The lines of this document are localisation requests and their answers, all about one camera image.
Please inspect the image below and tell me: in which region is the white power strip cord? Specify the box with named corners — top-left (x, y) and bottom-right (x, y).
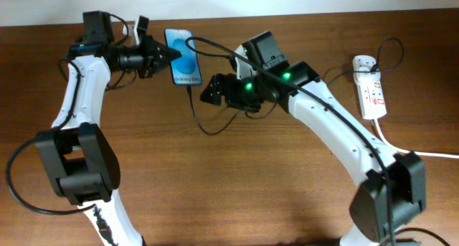
top-left (371, 118), bottom-right (459, 159)

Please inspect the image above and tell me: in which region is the white USB charger adapter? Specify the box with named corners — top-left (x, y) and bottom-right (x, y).
top-left (352, 55), bottom-right (381, 82)

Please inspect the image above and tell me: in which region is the white power strip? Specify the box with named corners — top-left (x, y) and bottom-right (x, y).
top-left (354, 72), bottom-right (387, 120)

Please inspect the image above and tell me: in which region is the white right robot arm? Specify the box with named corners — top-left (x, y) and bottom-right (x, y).
top-left (200, 32), bottom-right (427, 245)

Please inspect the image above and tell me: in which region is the blue Galaxy smartphone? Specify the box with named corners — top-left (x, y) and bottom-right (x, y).
top-left (164, 29), bottom-right (202, 86)

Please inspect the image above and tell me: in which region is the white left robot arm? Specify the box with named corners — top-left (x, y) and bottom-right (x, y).
top-left (35, 11), bottom-right (181, 245)

